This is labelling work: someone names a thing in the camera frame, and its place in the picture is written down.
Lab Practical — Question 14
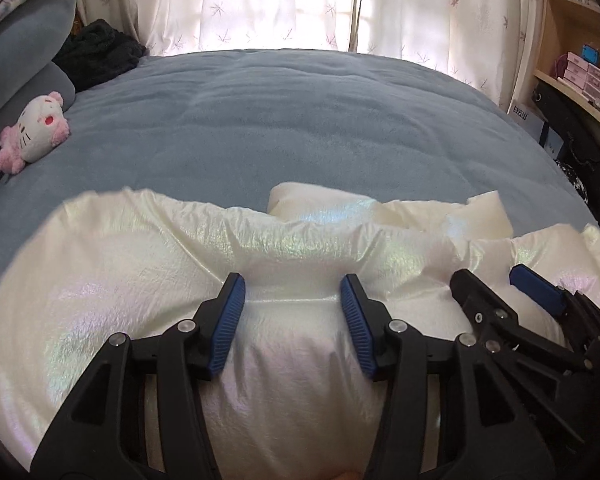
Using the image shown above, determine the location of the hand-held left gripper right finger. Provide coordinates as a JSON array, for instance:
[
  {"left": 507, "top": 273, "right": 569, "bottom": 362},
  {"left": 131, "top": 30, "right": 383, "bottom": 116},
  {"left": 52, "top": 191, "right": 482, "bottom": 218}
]
[{"left": 339, "top": 274, "right": 556, "bottom": 480}]

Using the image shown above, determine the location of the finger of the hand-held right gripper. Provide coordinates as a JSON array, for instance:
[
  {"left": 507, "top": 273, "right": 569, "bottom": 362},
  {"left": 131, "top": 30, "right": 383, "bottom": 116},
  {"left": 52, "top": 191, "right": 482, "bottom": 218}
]
[
  {"left": 509, "top": 263, "right": 600, "bottom": 356},
  {"left": 449, "top": 268, "right": 588, "bottom": 386}
]

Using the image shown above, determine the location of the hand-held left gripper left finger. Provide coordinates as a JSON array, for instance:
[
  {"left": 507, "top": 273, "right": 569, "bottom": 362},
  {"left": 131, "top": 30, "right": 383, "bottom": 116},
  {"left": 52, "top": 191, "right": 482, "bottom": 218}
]
[{"left": 30, "top": 272, "right": 247, "bottom": 480}]

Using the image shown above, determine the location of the white shiny padded jacket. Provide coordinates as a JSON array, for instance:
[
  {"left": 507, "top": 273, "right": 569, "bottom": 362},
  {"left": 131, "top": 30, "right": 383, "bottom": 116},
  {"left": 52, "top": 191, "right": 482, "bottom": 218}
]
[{"left": 0, "top": 182, "right": 600, "bottom": 480}]

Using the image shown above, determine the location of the black cloth with white print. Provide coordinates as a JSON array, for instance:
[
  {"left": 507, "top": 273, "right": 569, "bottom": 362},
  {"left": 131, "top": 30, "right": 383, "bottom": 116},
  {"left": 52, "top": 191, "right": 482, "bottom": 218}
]
[{"left": 532, "top": 80, "right": 600, "bottom": 233}]

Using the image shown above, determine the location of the white printed box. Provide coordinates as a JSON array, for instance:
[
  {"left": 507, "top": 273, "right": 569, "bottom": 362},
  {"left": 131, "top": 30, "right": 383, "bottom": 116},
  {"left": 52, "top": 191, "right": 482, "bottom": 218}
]
[{"left": 507, "top": 100, "right": 549, "bottom": 137}]

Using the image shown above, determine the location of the blue bed blanket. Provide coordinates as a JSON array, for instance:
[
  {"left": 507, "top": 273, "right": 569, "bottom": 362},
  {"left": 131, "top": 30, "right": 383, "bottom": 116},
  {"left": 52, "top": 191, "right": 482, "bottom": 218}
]
[{"left": 0, "top": 49, "right": 600, "bottom": 321}]

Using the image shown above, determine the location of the pink drawer organiser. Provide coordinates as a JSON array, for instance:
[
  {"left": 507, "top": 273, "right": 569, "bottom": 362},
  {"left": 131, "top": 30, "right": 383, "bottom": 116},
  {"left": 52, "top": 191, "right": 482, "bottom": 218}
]
[{"left": 557, "top": 51, "right": 600, "bottom": 104}]

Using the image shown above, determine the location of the wooden curved shelf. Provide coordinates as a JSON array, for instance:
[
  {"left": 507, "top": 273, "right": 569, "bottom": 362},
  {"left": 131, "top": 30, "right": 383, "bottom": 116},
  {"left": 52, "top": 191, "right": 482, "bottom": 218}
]
[{"left": 505, "top": 0, "right": 600, "bottom": 143}]

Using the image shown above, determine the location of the pink white cat plush toy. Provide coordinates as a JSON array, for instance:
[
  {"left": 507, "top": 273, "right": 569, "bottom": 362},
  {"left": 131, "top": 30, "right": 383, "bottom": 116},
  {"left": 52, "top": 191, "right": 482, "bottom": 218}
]
[{"left": 0, "top": 91, "right": 72, "bottom": 176}]

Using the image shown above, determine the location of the white leaf-print curtain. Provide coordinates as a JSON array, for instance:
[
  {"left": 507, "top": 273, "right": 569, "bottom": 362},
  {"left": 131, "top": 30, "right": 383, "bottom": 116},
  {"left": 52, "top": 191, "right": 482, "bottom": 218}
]
[
  {"left": 129, "top": 0, "right": 362, "bottom": 59},
  {"left": 355, "top": 0, "right": 548, "bottom": 112}
]

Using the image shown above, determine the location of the black knitted cloth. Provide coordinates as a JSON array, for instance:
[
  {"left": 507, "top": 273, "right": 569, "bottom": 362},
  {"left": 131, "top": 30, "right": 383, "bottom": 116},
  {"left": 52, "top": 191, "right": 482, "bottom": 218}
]
[{"left": 52, "top": 19, "right": 147, "bottom": 92}]

